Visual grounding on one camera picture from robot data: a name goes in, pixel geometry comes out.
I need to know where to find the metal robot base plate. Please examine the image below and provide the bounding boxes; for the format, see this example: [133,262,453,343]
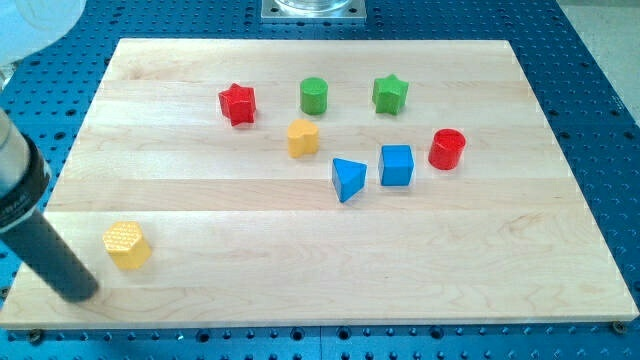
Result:
[260,0,367,23]

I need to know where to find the blue cube block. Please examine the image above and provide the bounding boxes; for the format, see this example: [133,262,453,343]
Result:
[378,145,414,186]

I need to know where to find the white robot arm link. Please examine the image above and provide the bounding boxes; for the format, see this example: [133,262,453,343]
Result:
[1,0,86,65]

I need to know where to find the red cylinder block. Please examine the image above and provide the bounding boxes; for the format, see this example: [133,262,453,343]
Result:
[428,128,466,170]

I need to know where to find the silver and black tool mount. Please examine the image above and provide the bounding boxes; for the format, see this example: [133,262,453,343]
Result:
[1,110,51,233]

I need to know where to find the yellow hexagon block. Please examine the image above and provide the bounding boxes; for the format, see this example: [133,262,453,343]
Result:
[102,221,152,270]

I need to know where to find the red star block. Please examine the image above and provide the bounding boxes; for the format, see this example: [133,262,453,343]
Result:
[218,83,256,127]

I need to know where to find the green cylinder block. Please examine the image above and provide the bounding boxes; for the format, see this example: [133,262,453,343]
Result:
[300,77,328,115]

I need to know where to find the wooden board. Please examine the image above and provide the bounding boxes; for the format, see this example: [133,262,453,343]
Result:
[1,39,638,329]

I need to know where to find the blue triangle block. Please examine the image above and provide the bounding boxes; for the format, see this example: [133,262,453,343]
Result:
[332,158,367,203]

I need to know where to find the green star block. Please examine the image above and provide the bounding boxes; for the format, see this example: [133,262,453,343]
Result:
[372,74,409,115]

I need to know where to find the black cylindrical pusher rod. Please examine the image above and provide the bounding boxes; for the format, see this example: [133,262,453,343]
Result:
[1,210,99,303]

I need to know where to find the yellow heart block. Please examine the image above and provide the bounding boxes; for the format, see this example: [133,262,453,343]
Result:
[287,119,319,158]

